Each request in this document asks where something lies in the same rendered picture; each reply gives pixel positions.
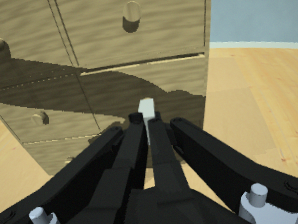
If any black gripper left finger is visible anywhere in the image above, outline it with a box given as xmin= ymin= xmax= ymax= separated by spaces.
xmin=0 ymin=99 xmax=150 ymax=224

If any dark brown wooden chest of drawers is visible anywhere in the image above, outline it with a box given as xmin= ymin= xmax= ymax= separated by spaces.
xmin=0 ymin=0 xmax=211 ymax=176

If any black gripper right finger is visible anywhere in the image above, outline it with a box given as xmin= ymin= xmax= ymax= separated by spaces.
xmin=146 ymin=98 xmax=298 ymax=224

